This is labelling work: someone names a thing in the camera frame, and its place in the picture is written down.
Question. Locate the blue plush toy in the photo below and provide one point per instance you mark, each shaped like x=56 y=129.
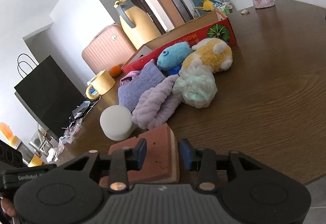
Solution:
x=173 y=55

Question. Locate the fluffy lilac towel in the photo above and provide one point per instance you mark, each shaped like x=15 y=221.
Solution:
x=156 y=105

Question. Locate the pink ribbed suitcase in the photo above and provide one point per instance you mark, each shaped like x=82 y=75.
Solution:
x=109 y=48

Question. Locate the brown entrance door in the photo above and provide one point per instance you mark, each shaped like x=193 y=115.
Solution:
x=168 y=13

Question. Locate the orange fruit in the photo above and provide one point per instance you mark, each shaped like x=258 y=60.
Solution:
x=115 y=71

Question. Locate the blue yellow clutter pile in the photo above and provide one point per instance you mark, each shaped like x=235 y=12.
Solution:
x=224 y=6

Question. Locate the brown sponge block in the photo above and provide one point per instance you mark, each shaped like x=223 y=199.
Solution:
x=161 y=165

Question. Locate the blue tissue pack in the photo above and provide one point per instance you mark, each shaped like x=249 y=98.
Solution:
x=175 y=70

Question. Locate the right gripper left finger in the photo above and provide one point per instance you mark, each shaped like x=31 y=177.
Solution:
x=78 y=191

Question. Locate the person's left hand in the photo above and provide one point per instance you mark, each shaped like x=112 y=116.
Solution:
x=8 y=208

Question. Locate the red cardboard box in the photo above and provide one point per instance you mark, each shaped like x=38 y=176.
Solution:
x=211 y=25

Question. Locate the glass cup with straw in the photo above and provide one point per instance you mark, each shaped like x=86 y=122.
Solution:
x=40 y=143

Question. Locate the pale green mesh pouf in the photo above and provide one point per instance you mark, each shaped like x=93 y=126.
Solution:
x=196 y=86

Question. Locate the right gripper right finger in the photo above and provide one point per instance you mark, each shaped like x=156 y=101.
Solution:
x=248 y=190

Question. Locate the yellow ceramic mug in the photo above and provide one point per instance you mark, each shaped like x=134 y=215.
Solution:
x=103 y=82

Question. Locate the yellow white plush toy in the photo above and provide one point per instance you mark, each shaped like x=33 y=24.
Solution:
x=213 y=53

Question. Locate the small shell on table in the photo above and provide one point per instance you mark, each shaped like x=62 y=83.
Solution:
x=245 y=11

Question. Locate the white round sponge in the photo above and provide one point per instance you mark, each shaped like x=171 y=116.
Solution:
x=116 y=123

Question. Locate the lavender knitted cloth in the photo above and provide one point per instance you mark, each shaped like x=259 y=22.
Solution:
x=129 y=94

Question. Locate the pile of packets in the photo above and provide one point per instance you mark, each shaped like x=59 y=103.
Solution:
x=74 y=126

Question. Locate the black paper shopping bag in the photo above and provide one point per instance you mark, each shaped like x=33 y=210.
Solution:
x=49 y=96

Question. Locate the yellow thermos jug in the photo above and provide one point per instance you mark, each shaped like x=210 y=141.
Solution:
x=137 y=24

